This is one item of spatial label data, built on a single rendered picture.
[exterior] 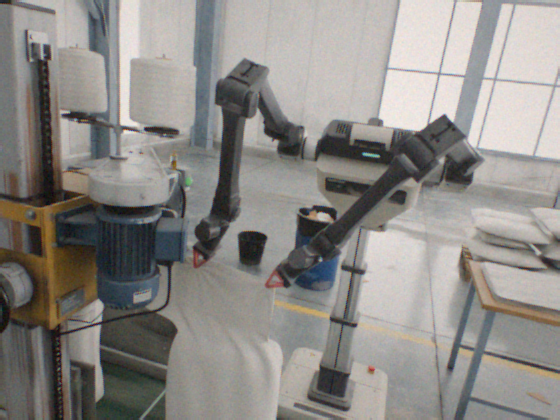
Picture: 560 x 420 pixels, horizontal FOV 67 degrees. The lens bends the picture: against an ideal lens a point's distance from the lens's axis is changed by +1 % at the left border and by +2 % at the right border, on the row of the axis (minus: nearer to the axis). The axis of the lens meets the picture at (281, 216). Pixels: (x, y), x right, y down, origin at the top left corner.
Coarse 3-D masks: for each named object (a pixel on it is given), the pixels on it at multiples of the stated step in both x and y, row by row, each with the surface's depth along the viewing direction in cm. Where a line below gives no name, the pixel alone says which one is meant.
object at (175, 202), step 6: (84, 162) 141; (90, 162) 142; (96, 162) 143; (102, 162) 144; (72, 168) 136; (78, 168) 136; (90, 168) 135; (168, 174) 141; (180, 174) 149; (174, 180) 145; (180, 180) 150; (174, 192) 147; (180, 192) 151; (174, 198) 148; (180, 198) 152; (156, 204) 138; (162, 204) 141; (168, 204) 145; (174, 204) 149; (180, 204) 153; (180, 210) 154; (180, 216) 155
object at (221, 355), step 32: (160, 288) 149; (192, 288) 145; (224, 288) 139; (256, 288) 134; (192, 320) 145; (224, 320) 142; (256, 320) 137; (192, 352) 141; (224, 352) 138; (256, 352) 138; (192, 384) 144; (224, 384) 140; (256, 384) 138; (192, 416) 147; (224, 416) 143; (256, 416) 141
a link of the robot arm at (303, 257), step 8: (312, 240) 125; (296, 248) 118; (304, 248) 117; (312, 248) 120; (320, 248) 125; (288, 256) 119; (296, 256) 118; (304, 256) 117; (312, 256) 119; (320, 256) 121; (328, 256) 122; (336, 256) 123; (296, 264) 118; (304, 264) 117
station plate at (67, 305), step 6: (84, 288) 112; (72, 294) 108; (78, 294) 110; (84, 294) 112; (66, 300) 106; (72, 300) 108; (78, 300) 111; (84, 300) 113; (60, 306) 105; (66, 306) 107; (72, 306) 109; (78, 306) 111; (60, 312) 105; (66, 312) 107
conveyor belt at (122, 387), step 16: (112, 368) 187; (112, 384) 178; (128, 384) 179; (144, 384) 180; (160, 384) 181; (112, 400) 170; (128, 400) 171; (144, 400) 172; (160, 400) 173; (96, 416) 161; (112, 416) 162; (128, 416) 163; (144, 416) 164; (160, 416) 165
